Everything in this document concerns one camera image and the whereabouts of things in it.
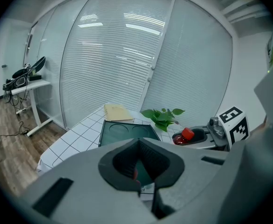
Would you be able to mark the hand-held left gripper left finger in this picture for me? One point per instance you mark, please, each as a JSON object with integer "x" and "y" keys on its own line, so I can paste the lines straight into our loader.
{"x": 80, "y": 190}

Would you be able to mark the glass partition with blinds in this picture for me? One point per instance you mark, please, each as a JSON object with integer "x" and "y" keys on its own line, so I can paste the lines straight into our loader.
{"x": 127, "y": 55}

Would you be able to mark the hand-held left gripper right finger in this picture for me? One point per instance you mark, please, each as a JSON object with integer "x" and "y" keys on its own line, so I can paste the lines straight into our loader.
{"x": 192, "y": 176}

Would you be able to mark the green potted plant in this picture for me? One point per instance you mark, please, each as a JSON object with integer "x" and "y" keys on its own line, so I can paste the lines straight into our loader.
{"x": 162, "y": 118}

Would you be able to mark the yellow hardcover book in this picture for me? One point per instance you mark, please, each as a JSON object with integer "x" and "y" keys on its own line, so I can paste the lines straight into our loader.
{"x": 117, "y": 112}

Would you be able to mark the small red object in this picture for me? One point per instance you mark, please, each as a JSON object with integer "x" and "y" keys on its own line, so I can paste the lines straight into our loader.
{"x": 183, "y": 136}

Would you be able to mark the table with white checked tablecloth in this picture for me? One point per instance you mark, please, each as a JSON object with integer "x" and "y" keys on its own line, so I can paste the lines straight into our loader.
{"x": 80, "y": 134}

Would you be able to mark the white metal-frame desk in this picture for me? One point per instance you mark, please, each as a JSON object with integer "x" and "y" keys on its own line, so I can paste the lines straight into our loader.
{"x": 36, "y": 85}

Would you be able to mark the black gear on white desk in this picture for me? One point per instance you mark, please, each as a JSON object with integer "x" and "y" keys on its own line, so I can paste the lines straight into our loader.
{"x": 26, "y": 73}

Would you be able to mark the dark green box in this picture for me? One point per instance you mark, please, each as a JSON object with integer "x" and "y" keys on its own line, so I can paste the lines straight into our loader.
{"x": 122, "y": 132}

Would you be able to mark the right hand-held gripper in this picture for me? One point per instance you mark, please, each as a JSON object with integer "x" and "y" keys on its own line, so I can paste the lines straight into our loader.
{"x": 237, "y": 125}

